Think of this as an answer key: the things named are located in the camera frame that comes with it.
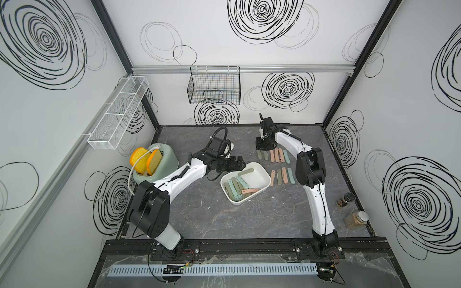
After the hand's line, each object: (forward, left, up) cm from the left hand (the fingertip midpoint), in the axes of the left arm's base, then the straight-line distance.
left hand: (238, 166), depth 84 cm
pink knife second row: (+3, -25, -13) cm, 29 cm away
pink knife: (+3, -19, -13) cm, 23 cm away
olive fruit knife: (+16, -17, -13) cm, 27 cm away
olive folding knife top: (+5, -4, -12) cm, 13 cm away
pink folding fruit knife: (+16, -20, -13) cm, 29 cm away
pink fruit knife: (+17, -23, -13) cm, 31 cm away
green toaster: (+1, +34, -1) cm, 34 cm away
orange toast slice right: (-3, +38, +6) cm, 38 cm away
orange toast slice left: (-4, +44, +3) cm, 44 cm away
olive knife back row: (+15, -13, -10) cm, 22 cm away
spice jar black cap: (-12, -49, -4) cm, 51 cm away
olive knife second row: (+3, -23, -14) cm, 27 cm away
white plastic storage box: (+1, -12, -13) cm, 18 cm away
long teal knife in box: (-9, +1, -13) cm, 16 cm away
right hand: (+20, -12, -9) cm, 25 cm away
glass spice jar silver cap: (-22, -49, -4) cm, 54 cm away
